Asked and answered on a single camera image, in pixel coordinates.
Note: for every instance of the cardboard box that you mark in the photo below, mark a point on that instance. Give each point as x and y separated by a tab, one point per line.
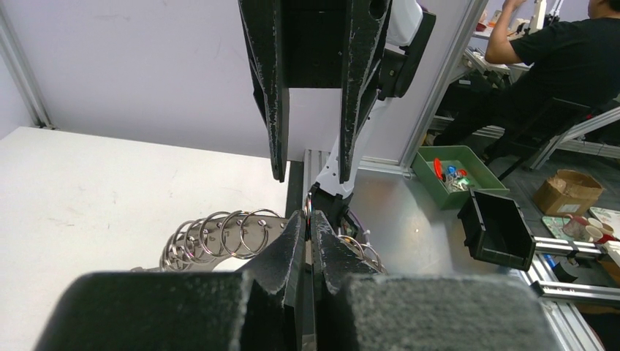
567	192

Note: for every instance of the person in black shirt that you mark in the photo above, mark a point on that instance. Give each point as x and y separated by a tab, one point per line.
575	61

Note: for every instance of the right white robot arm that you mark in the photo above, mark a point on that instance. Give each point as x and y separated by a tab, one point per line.
409	30

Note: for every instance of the aluminium frame post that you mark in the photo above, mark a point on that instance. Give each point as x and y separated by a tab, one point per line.
460	30
22	74

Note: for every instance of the black parts bin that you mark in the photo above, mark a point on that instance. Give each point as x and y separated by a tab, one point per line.
496	231

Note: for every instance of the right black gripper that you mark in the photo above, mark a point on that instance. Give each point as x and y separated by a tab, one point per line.
314	44

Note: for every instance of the right aluminium frame post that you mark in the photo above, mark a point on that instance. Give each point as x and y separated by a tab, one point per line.
460	30

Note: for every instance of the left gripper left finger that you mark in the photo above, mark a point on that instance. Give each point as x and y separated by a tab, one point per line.
258	307

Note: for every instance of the green parts bin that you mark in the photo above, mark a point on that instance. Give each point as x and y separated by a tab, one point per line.
449	172

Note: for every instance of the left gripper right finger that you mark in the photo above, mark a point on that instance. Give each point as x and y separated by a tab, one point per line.
359	308

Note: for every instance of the left aluminium frame post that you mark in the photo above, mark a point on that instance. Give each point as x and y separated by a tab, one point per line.
22	74

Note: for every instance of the metal disc with keyrings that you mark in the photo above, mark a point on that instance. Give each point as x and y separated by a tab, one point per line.
227	240

